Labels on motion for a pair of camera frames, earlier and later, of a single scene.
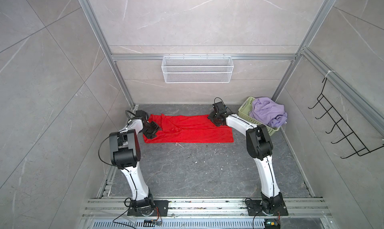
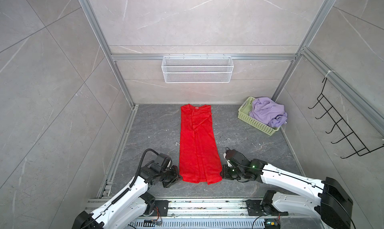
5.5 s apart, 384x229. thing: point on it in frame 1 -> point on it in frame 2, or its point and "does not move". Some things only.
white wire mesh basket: [197, 69] does not move
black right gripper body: [214, 118] -> [230, 173]
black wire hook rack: [360, 149] does not move
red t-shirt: [188, 129] -> [199, 159]
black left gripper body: [151, 129] -> [170, 176]
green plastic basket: [244, 112] does not move
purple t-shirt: [266, 111] does not move
